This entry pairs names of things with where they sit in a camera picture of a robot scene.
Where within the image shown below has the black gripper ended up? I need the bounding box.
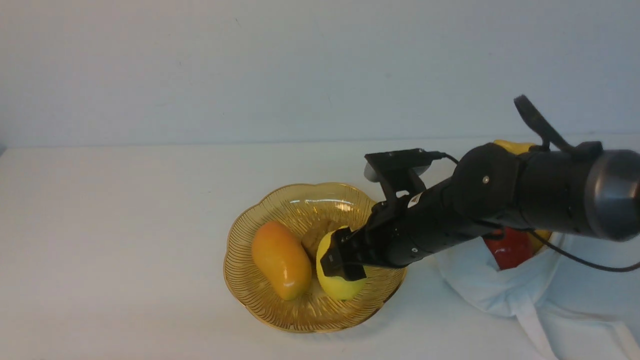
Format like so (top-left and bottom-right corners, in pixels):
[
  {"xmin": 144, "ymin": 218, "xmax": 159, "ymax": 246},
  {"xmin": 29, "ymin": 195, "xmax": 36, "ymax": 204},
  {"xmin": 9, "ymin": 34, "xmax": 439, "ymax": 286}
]
[{"xmin": 320, "ymin": 178, "xmax": 493, "ymax": 281}]

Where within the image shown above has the yellow lemon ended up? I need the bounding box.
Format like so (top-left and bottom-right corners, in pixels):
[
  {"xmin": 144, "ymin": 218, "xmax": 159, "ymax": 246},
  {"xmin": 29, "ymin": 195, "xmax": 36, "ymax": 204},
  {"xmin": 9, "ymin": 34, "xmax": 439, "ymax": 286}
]
[{"xmin": 315, "ymin": 230, "xmax": 367, "ymax": 301}]

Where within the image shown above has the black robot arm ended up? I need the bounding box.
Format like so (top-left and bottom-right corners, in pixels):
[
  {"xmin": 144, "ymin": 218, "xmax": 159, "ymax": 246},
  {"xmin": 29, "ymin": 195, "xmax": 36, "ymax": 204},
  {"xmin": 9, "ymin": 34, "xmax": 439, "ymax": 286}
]
[{"xmin": 316, "ymin": 142, "xmax": 639, "ymax": 281}]

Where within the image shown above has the amber glass fruit bowl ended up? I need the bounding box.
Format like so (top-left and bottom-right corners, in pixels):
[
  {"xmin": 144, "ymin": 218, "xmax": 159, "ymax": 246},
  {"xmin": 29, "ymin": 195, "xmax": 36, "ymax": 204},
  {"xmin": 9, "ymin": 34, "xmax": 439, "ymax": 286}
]
[{"xmin": 222, "ymin": 182, "xmax": 407, "ymax": 334}]

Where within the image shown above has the orange mango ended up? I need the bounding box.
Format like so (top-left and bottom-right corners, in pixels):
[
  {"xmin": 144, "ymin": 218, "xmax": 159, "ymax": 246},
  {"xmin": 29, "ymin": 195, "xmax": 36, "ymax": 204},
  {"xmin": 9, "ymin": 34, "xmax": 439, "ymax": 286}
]
[{"xmin": 251, "ymin": 221, "xmax": 313, "ymax": 301}]

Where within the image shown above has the red apple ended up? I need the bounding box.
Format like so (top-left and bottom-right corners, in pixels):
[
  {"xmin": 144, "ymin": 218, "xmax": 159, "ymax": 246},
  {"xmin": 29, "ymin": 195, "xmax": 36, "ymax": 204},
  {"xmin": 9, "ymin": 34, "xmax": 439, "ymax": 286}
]
[{"xmin": 482, "ymin": 227, "xmax": 534, "ymax": 271}]

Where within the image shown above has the yellow banana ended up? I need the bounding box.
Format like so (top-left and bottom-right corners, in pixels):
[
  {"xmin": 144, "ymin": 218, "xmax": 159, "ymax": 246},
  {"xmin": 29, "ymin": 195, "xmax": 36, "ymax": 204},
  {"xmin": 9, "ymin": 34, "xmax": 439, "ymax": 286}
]
[{"xmin": 493, "ymin": 139, "xmax": 553, "ymax": 256}]

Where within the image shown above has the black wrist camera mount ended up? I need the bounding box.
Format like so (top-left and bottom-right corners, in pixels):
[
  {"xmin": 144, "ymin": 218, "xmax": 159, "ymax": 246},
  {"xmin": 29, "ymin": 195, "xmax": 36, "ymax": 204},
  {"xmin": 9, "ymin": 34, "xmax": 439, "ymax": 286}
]
[{"xmin": 364, "ymin": 148, "xmax": 435, "ymax": 209}]

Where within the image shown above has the black cable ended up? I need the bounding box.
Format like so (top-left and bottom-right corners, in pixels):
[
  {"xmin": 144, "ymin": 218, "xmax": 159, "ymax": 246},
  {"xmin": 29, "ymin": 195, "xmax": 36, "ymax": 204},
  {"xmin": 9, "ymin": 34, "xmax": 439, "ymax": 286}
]
[{"xmin": 429, "ymin": 94, "xmax": 640, "ymax": 273}]

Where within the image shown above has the white cloth drawstring bag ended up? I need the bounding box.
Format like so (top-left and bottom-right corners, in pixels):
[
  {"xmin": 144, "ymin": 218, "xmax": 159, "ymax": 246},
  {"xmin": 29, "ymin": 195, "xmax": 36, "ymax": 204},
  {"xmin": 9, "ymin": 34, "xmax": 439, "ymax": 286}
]
[{"xmin": 435, "ymin": 238, "xmax": 640, "ymax": 360}]

